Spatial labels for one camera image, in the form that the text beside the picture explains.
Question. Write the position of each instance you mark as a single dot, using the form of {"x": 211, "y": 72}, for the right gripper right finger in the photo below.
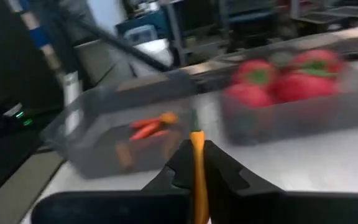
{"x": 259, "y": 205}

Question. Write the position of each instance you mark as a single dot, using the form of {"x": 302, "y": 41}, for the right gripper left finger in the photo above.
{"x": 120, "y": 208}

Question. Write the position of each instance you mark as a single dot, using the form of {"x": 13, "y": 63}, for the red chili pepper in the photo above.
{"x": 143, "y": 124}
{"x": 161, "y": 133}

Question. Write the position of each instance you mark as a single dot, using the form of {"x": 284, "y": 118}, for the strawberry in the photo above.
{"x": 255, "y": 74}
{"x": 249, "y": 95}
{"x": 317, "y": 63}
{"x": 303, "y": 87}

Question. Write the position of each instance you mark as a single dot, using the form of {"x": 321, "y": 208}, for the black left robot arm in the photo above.
{"x": 5, "y": 93}

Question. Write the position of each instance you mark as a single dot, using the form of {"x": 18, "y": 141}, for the grey translucent plastic bin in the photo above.
{"x": 291, "y": 121}
{"x": 98, "y": 149}

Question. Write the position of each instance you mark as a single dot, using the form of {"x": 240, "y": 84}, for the wooden table board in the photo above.
{"x": 14, "y": 189}

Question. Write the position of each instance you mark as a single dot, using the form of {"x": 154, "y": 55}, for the white pole blue band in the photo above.
{"x": 71, "y": 90}

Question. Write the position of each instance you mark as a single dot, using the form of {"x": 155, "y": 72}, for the black slanted bar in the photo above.
{"x": 120, "y": 43}

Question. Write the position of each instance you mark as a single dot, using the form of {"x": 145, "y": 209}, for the blue storage box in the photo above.
{"x": 141, "y": 28}

